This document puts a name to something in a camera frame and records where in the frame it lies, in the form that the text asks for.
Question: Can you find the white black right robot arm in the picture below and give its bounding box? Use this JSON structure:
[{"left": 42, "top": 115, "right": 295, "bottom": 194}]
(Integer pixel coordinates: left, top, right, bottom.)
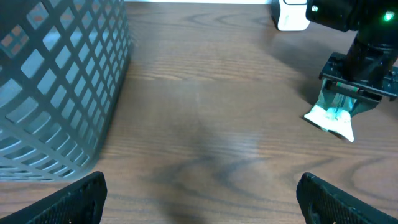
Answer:
[{"left": 306, "top": 0, "right": 397, "bottom": 116}]

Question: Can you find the white barcode scanner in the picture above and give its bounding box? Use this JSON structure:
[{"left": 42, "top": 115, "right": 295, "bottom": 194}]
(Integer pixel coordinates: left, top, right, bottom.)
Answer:
[{"left": 271, "top": 0, "right": 310, "bottom": 32}]

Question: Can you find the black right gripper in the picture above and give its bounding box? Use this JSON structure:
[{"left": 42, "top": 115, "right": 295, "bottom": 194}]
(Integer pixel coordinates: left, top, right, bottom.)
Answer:
[{"left": 315, "top": 52, "right": 397, "bottom": 117}]

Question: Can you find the white wet wipes pack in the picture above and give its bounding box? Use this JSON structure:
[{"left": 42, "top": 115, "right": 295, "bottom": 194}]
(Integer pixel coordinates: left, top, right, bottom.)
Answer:
[{"left": 303, "top": 92, "right": 357, "bottom": 142}]

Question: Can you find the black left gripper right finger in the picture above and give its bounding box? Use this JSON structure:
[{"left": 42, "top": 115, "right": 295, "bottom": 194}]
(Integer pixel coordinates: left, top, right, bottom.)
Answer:
[{"left": 296, "top": 172, "right": 397, "bottom": 224}]

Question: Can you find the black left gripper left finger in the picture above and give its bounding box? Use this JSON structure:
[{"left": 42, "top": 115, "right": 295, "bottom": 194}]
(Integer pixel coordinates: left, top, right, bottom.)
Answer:
[{"left": 1, "top": 171, "right": 108, "bottom": 224}]

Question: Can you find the grey plastic mesh basket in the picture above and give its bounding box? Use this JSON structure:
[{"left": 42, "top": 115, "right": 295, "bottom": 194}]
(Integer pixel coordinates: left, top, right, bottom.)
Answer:
[{"left": 1, "top": 0, "right": 132, "bottom": 182}]

